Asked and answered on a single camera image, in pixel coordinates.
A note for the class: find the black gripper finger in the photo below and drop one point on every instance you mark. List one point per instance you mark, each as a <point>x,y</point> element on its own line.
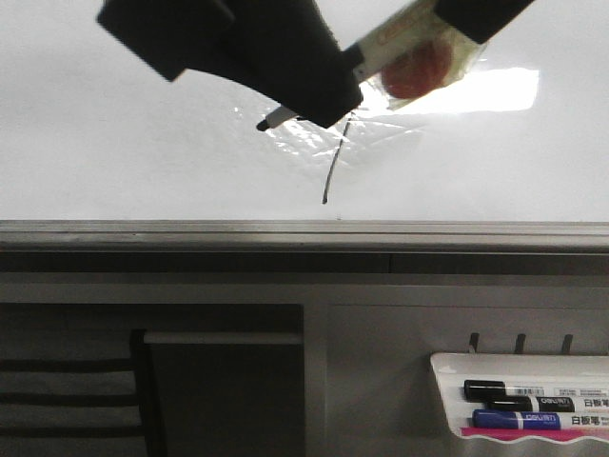
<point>174,36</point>
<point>479,20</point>

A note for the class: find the black whiteboard marker with tape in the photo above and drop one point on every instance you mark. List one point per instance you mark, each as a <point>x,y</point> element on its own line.
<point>409,52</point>

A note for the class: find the black slatted chair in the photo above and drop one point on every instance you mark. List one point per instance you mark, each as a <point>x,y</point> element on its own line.
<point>78,394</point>

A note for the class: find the white plastic marker tray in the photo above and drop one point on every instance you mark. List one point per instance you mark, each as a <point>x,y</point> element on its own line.
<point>452,369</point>

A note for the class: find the black capped marker upper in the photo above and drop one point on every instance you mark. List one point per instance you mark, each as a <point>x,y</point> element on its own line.
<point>478,390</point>

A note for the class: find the black capped marker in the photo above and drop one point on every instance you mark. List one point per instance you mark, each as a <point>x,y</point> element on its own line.
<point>548,403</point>
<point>478,390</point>

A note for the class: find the black capped marker lower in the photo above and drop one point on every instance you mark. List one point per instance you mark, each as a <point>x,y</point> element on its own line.
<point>548,403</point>

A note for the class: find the blue capped marker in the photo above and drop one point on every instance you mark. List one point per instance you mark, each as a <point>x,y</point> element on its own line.
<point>529,420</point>

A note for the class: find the white whiteboard with metal frame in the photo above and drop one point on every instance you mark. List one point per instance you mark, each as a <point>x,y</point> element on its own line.
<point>88,131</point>

